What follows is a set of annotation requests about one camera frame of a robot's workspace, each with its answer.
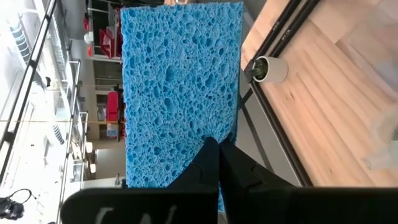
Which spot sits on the clear low plastic bin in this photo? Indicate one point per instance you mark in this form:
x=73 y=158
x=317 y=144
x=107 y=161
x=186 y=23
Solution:
x=373 y=62

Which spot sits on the light blue sponge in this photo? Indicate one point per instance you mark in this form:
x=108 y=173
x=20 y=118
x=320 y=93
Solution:
x=174 y=77

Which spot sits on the white pot with small plant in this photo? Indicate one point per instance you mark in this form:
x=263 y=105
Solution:
x=275 y=70

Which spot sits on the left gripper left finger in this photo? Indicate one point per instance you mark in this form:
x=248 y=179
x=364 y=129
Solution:
x=199 y=174

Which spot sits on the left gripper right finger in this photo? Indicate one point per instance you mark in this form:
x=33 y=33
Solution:
x=242 y=177

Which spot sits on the black overhead frame bar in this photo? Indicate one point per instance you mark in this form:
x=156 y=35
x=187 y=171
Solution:
x=30 y=66

